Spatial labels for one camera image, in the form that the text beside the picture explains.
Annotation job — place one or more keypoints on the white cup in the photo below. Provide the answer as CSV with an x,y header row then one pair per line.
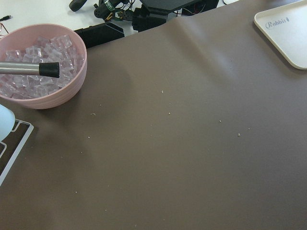
x,y
7,120

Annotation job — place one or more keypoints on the cream rabbit tray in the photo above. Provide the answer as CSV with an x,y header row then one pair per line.
x,y
286,28

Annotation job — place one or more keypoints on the black plastic device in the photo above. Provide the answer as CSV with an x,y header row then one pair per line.
x,y
151,14

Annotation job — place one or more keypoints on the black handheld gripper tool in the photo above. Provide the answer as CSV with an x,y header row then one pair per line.
x,y
113,10

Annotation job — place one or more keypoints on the pink bowl of ice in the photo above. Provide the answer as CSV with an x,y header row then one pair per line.
x,y
43,43

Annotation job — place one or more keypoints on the metal scoop handle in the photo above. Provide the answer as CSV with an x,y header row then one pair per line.
x,y
22,68

